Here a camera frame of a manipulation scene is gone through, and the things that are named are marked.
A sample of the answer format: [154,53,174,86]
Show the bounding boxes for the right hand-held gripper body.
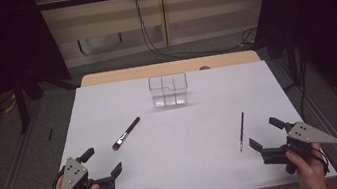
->
[277,115,337,161]

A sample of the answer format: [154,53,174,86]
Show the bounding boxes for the black metal stand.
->
[11,75,34,135]

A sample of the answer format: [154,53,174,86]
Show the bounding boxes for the yellowish vertical post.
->
[156,0,173,48]

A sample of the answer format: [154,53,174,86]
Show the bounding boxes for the clear acrylic organizer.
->
[147,71,191,111]

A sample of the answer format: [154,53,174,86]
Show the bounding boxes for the person's right hand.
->
[284,141,332,189]

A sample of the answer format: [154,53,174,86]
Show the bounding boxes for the black-handled makeup brush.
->
[108,116,145,152]

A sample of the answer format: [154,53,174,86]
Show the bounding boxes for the black power cable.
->
[133,0,245,65]
[132,0,260,66]

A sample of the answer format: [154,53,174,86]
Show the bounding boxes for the black cable with yellow plug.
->
[239,26,261,48]

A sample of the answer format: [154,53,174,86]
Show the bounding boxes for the black hanging cable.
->
[291,52,316,121]

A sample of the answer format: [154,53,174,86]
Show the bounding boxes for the wooden table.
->
[78,48,262,89]

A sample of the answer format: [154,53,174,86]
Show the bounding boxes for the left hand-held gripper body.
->
[54,152,102,189]

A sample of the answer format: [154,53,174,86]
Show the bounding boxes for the thin black cosmetic pencil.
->
[234,112,251,154]

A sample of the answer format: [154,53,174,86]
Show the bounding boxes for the beige cabinet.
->
[32,0,281,66]

